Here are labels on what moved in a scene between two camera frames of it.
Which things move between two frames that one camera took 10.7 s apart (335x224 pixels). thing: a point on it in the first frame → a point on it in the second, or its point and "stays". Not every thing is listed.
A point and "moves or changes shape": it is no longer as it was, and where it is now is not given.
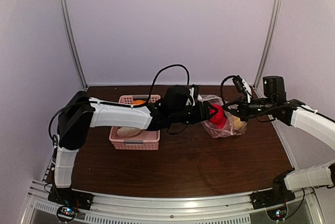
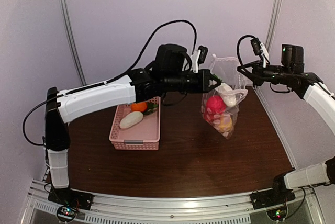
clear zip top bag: (220, 125) moves or changes shape
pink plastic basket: (146, 140) stays
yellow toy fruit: (237, 123) → (225, 123)
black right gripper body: (245, 115) → (259, 79)
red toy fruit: (219, 120) moves or changes shape
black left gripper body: (179, 115) → (175, 82)
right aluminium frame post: (271, 31) stays
